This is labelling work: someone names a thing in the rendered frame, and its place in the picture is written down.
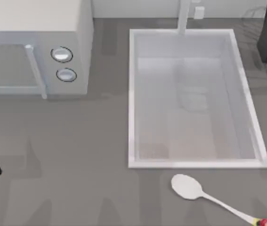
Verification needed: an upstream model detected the white spoon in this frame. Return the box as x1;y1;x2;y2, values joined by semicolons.
170;173;267;226

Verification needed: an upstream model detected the microwave oven door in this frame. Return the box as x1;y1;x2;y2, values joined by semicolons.
0;43;42;95

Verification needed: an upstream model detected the pale microwave oven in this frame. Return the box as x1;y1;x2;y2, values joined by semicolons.
0;0;95;99

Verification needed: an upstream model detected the large microwave knob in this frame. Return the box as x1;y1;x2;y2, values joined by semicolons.
50;46;74;64

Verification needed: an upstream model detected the tall white tap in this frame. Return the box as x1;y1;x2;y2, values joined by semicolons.
177;0;192;36

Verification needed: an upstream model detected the white wall socket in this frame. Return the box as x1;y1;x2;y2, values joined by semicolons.
194;6;205;19

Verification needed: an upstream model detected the microwave door handle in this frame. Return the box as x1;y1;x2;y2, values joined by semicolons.
24;44;48;99

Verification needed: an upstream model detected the white sink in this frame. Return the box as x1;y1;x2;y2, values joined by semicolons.
127;28;267;169

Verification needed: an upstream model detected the small microwave knob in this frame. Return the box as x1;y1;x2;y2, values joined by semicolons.
56;67;78;83

